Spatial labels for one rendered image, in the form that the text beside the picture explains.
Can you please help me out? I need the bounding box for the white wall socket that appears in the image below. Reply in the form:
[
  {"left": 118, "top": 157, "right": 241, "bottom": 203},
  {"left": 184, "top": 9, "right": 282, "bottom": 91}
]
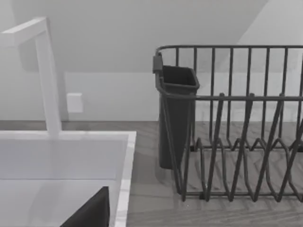
[{"left": 67, "top": 93, "right": 83, "bottom": 114}]

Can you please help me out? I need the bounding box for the dark wire dish rack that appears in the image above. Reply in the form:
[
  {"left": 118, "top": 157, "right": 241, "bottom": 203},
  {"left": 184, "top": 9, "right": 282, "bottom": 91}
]
[{"left": 152, "top": 45, "right": 303, "bottom": 203}]

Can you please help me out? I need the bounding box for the tall white tap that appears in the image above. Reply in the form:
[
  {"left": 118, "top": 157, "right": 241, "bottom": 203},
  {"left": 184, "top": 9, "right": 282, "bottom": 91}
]
[{"left": 0, "top": 17, "right": 62, "bottom": 137}]

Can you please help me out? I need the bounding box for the dark grey cutlery holder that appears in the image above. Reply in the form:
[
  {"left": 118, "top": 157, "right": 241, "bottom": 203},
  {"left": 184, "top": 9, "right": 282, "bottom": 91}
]
[{"left": 152, "top": 54, "right": 200, "bottom": 170}]

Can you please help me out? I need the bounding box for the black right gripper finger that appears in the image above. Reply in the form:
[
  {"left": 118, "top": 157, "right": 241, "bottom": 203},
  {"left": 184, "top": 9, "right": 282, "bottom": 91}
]
[{"left": 60, "top": 186, "right": 110, "bottom": 227}]

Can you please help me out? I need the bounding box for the white sink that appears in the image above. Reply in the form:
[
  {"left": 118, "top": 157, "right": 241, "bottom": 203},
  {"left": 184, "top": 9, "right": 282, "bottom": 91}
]
[{"left": 0, "top": 131, "right": 137, "bottom": 227}]

